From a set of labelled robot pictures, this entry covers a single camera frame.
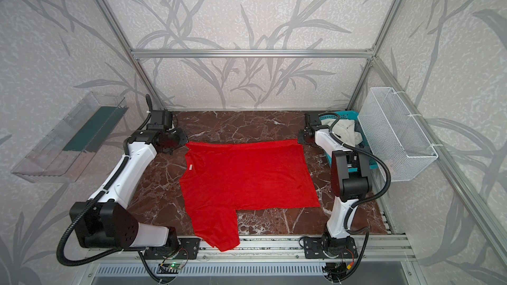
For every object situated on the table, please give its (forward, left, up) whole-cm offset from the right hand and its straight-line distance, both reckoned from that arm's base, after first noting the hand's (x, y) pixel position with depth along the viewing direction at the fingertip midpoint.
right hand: (306, 132), depth 100 cm
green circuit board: (-56, +56, -7) cm, 79 cm away
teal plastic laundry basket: (+12, -29, -2) cm, 32 cm away
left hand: (-10, +54, +14) cm, 57 cm away
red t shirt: (-22, +44, -9) cm, 49 cm away
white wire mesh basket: (-22, -22, +28) cm, 42 cm away
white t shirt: (0, -19, +3) cm, 19 cm away
